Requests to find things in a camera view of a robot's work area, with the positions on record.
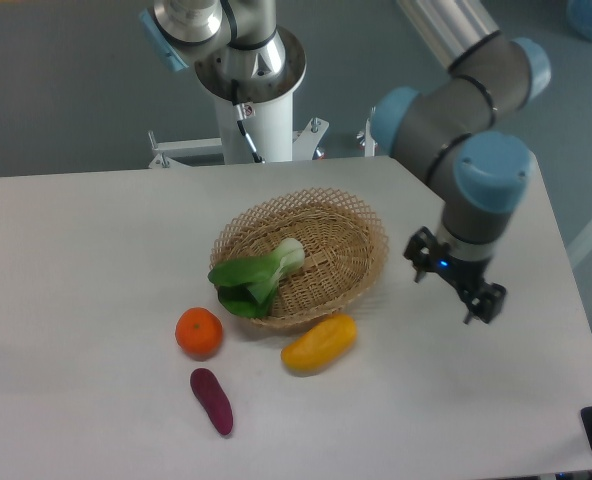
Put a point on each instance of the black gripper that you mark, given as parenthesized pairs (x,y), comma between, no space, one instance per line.
(484,301)

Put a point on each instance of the green bok choy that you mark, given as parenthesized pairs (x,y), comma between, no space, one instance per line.
(247,286)

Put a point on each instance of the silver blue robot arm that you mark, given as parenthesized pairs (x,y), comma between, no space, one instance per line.
(446,139)

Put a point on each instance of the woven wicker basket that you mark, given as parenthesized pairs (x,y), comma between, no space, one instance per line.
(345,249)

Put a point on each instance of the yellow mango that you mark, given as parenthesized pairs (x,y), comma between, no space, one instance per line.
(321,345)

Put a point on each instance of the orange tangerine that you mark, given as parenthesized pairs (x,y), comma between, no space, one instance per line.
(199,333)

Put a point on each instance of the purple sweet potato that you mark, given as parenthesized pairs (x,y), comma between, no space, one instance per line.
(210,394)

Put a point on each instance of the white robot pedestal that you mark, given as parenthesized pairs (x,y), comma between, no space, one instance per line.
(252,92)

